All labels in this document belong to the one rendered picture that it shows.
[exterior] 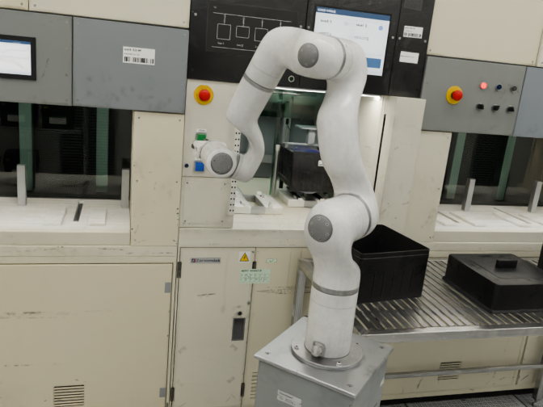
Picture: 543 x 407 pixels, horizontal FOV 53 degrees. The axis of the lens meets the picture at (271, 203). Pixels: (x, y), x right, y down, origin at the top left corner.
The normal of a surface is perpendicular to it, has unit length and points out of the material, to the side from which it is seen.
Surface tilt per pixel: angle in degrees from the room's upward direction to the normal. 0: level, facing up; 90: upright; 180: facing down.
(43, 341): 90
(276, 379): 90
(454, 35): 90
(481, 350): 90
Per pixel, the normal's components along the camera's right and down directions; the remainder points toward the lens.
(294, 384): -0.51, 0.18
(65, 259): 0.25, 0.27
